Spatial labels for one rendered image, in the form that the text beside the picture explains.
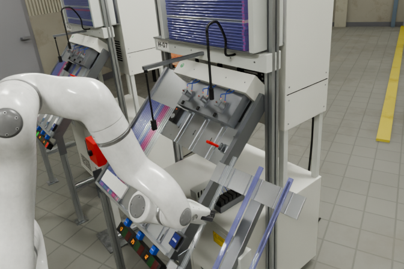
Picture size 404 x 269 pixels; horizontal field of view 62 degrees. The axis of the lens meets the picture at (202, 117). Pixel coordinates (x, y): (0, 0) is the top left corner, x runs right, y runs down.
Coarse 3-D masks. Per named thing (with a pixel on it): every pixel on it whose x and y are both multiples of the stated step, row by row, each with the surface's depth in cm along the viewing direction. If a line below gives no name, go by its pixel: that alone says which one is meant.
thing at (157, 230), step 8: (128, 192) 156; (128, 200) 154; (128, 208) 151; (144, 224) 140; (152, 224) 138; (152, 232) 136; (160, 232) 132; (168, 232) 131; (160, 240) 132; (168, 240) 129; (168, 248) 127
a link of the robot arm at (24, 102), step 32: (0, 96) 64; (32, 96) 71; (0, 128) 63; (32, 128) 67; (0, 160) 70; (32, 160) 74; (0, 192) 73; (32, 192) 78; (0, 224) 75; (32, 224) 79; (0, 256) 74; (32, 256) 78
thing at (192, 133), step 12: (168, 72) 181; (168, 84) 176; (180, 84) 169; (156, 96) 178; (168, 96) 171; (180, 96) 165; (192, 120) 152; (204, 120) 147; (168, 132) 158; (180, 132) 153; (192, 132) 148; (204, 132) 143; (216, 132) 139; (228, 132) 135; (180, 144) 149; (192, 144) 145; (204, 144) 140; (228, 144) 132; (204, 156) 137; (216, 156) 133
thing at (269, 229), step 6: (288, 180) 102; (288, 186) 102; (282, 192) 102; (288, 192) 102; (282, 198) 101; (282, 204) 101; (276, 210) 100; (276, 216) 100; (270, 222) 100; (270, 228) 99; (264, 234) 99; (264, 240) 98; (264, 246) 98; (258, 252) 98; (258, 258) 97; (252, 264) 97
